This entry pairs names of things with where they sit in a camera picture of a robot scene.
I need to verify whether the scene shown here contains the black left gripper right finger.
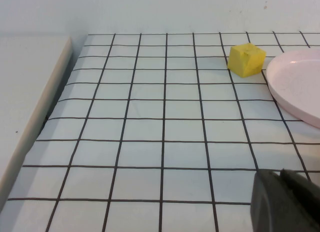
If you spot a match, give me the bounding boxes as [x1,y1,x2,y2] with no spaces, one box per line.
[279,168,320,232]

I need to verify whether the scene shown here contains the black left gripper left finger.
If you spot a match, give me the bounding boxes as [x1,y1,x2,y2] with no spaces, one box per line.
[250,168,301,232]

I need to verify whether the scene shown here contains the white side board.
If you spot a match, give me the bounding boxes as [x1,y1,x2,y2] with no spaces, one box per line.
[0,35,74,200]

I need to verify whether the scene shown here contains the pink round plate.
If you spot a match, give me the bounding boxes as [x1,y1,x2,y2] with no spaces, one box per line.
[265,48,320,129]

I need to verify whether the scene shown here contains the white black-grid tablecloth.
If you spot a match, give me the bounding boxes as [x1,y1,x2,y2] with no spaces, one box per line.
[0,31,320,232]

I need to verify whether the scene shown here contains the yellow foam cube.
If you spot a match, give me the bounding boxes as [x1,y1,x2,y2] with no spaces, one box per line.
[226,42,267,79]

